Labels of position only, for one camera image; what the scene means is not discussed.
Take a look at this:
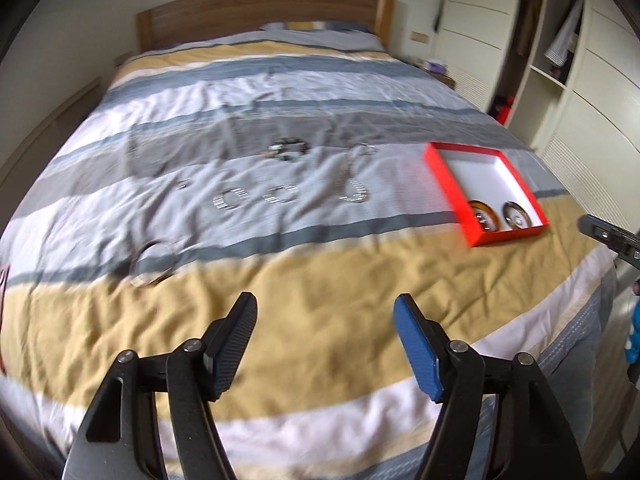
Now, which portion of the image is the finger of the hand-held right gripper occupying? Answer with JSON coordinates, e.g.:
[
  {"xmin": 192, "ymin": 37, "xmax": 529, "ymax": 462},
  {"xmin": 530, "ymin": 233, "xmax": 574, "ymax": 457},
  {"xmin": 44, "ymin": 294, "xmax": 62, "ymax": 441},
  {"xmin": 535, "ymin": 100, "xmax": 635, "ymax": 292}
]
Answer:
[{"xmin": 578, "ymin": 214, "xmax": 640, "ymax": 273}]

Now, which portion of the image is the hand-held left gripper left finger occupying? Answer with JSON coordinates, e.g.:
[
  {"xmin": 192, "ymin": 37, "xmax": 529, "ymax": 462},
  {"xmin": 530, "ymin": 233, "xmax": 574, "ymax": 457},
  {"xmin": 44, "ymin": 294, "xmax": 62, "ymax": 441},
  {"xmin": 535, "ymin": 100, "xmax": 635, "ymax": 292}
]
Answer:
[{"xmin": 60, "ymin": 291, "xmax": 259, "ymax": 480}]

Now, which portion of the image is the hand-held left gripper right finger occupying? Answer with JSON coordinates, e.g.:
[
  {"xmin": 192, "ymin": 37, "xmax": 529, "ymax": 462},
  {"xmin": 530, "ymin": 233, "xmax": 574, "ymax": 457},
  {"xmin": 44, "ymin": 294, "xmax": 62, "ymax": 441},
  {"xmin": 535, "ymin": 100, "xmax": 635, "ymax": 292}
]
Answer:
[{"xmin": 393, "ymin": 294, "xmax": 588, "ymax": 480}]

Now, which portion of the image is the wide silver bangle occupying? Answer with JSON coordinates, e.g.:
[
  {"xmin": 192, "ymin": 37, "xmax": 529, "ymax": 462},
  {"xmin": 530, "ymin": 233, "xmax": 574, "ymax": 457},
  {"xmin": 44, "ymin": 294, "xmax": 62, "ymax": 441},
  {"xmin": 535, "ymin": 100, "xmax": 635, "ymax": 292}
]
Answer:
[{"xmin": 502, "ymin": 201, "xmax": 535, "ymax": 231}]

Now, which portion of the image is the thin silver bangle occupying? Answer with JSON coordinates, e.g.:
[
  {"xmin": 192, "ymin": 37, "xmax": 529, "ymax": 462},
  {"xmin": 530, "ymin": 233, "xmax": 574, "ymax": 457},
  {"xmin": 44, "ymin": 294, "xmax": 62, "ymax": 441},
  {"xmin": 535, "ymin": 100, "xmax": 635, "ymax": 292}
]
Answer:
[{"xmin": 129, "ymin": 240, "xmax": 181, "ymax": 288}]

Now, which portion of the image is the amber bangle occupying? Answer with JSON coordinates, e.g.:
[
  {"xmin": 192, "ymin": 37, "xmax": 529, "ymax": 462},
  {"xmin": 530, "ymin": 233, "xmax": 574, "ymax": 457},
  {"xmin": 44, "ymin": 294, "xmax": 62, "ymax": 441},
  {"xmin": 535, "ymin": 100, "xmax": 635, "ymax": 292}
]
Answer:
[{"xmin": 467, "ymin": 200, "xmax": 501, "ymax": 233}]

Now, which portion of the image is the red jewelry box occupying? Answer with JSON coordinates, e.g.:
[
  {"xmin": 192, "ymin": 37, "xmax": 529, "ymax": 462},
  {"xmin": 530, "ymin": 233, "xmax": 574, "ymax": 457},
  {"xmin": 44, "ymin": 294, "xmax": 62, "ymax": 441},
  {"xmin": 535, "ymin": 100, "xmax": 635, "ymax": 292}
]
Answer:
[{"xmin": 423, "ymin": 141, "xmax": 551, "ymax": 248}]

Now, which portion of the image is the silver chain necklace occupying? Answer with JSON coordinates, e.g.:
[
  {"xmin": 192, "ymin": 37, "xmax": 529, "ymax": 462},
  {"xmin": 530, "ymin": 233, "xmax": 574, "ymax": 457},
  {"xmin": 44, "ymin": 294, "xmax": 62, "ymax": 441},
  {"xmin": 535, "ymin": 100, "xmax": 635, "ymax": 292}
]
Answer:
[{"xmin": 336, "ymin": 143, "xmax": 377, "ymax": 206}]

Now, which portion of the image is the beaded bracelet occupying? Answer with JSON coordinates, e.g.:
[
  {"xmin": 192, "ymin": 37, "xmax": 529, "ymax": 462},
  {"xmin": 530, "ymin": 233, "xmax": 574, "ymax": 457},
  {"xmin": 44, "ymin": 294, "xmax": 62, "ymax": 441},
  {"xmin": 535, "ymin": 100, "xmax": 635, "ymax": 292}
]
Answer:
[{"xmin": 261, "ymin": 138, "xmax": 312, "ymax": 162}]

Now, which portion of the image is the person's blue clothing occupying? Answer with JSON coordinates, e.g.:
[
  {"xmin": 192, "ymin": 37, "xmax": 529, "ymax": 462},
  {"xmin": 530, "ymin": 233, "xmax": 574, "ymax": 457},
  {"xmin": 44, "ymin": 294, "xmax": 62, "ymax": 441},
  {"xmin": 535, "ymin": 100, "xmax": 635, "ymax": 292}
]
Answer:
[{"xmin": 627, "ymin": 280, "xmax": 640, "ymax": 386}]

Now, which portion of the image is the striped bed blanket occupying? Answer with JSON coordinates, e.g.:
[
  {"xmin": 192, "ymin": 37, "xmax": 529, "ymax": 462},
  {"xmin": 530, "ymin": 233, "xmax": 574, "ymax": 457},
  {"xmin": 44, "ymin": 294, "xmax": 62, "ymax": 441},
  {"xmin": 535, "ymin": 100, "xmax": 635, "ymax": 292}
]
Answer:
[{"xmin": 0, "ymin": 30, "xmax": 621, "ymax": 480}]

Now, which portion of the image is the red container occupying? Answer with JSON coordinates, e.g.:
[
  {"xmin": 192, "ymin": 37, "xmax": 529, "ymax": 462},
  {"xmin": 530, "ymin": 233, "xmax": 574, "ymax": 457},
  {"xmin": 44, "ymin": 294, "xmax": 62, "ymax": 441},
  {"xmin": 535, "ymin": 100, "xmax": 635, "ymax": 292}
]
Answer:
[{"xmin": 492, "ymin": 95, "xmax": 516, "ymax": 126}]

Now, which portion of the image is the hanging striped shirt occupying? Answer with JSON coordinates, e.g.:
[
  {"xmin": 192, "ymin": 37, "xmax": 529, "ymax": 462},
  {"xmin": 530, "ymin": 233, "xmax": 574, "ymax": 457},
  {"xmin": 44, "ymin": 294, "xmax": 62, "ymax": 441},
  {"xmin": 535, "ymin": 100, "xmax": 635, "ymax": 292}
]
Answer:
[{"xmin": 545, "ymin": 0, "xmax": 583, "ymax": 68}]

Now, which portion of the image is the wooden nightstand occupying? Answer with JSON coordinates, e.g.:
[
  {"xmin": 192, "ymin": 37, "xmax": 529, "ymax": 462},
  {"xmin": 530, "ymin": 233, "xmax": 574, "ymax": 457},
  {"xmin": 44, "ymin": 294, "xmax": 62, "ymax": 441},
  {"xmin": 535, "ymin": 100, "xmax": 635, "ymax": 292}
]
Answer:
[{"xmin": 425, "ymin": 60, "xmax": 456, "ymax": 91}]

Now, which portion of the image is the white wardrobe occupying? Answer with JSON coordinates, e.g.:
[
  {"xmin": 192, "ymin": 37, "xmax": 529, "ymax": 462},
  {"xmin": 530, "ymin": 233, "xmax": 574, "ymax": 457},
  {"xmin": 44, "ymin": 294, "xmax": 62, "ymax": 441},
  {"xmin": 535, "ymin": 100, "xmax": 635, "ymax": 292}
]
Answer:
[{"xmin": 432, "ymin": 0, "xmax": 640, "ymax": 221}]

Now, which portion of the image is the wooden headboard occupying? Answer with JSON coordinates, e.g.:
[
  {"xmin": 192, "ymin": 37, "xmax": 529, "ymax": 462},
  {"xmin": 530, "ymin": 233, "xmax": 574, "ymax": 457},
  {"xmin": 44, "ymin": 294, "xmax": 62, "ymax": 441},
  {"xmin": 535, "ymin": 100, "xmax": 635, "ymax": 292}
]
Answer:
[{"xmin": 136, "ymin": 0, "xmax": 396, "ymax": 56}]

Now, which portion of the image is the striped pillow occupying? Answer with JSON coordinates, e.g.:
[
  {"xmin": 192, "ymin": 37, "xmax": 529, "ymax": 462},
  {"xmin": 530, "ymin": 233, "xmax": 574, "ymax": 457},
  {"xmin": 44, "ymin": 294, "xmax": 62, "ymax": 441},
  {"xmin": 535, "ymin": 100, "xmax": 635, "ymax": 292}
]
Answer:
[{"xmin": 260, "ymin": 20, "xmax": 376, "ymax": 36}]

